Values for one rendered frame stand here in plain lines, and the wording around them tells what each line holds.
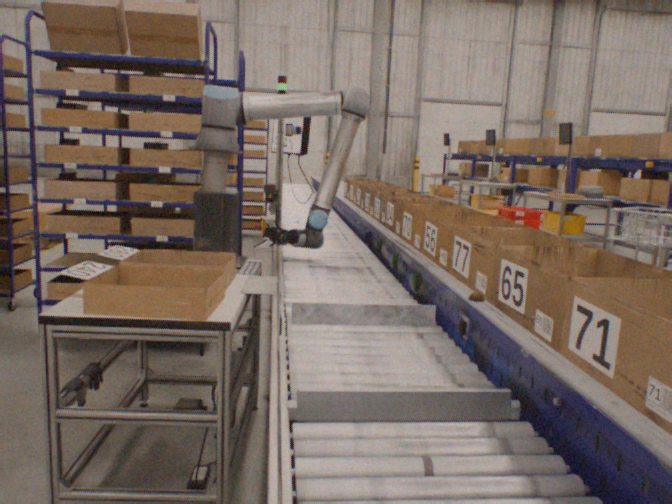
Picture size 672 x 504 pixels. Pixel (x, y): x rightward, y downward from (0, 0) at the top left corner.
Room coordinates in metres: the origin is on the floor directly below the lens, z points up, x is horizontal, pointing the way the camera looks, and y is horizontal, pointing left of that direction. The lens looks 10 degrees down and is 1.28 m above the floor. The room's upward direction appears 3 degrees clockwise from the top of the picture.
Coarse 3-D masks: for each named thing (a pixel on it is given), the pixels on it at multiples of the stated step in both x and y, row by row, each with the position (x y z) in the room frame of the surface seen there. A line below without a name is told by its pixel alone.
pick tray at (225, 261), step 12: (144, 252) 2.29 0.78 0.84; (156, 252) 2.29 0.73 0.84; (168, 252) 2.29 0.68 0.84; (180, 252) 2.30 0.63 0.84; (192, 252) 2.30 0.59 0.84; (204, 252) 2.30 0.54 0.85; (216, 252) 2.30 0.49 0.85; (120, 264) 2.01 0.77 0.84; (132, 264) 2.01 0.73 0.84; (144, 264) 2.02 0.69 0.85; (156, 264) 2.02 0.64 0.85; (168, 264) 2.02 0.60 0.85; (180, 264) 2.29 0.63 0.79; (192, 264) 2.30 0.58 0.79; (204, 264) 2.30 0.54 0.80; (216, 264) 2.30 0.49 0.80; (228, 264) 2.10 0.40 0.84; (228, 276) 2.11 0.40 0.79
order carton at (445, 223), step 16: (432, 224) 2.17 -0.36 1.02; (448, 224) 1.97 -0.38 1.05; (464, 224) 2.33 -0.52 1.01; (480, 224) 2.33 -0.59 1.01; (496, 224) 2.29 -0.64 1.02; (512, 224) 2.14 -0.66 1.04; (448, 240) 1.96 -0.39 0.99; (432, 256) 2.14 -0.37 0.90; (448, 256) 1.95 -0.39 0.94; (448, 272) 1.93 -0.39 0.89
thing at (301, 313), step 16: (304, 304) 1.73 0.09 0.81; (320, 304) 1.73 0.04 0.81; (336, 304) 1.74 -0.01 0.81; (352, 304) 1.74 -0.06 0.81; (368, 304) 1.75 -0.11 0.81; (384, 304) 1.75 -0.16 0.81; (400, 304) 1.76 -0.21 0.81; (304, 320) 1.73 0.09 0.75; (320, 320) 1.73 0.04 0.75; (336, 320) 1.74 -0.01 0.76; (352, 320) 1.74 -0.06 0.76; (368, 320) 1.75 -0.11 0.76; (384, 320) 1.75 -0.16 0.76; (400, 320) 1.76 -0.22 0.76; (416, 320) 1.77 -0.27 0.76; (432, 320) 1.77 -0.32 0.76
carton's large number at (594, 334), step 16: (576, 304) 1.10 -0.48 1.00; (576, 320) 1.10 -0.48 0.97; (592, 320) 1.04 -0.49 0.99; (608, 320) 0.99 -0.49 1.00; (576, 336) 1.09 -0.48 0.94; (592, 336) 1.03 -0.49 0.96; (608, 336) 0.98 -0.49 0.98; (576, 352) 1.08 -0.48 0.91; (592, 352) 1.03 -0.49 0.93; (608, 352) 0.98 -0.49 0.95; (608, 368) 0.97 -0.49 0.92
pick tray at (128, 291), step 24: (96, 288) 1.69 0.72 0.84; (120, 288) 1.68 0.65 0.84; (144, 288) 1.68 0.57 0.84; (168, 288) 1.68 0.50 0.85; (192, 288) 1.68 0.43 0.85; (216, 288) 1.81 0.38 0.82; (96, 312) 1.69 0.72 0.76; (120, 312) 1.69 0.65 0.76; (144, 312) 1.69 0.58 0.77; (168, 312) 1.68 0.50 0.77; (192, 312) 1.68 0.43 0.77
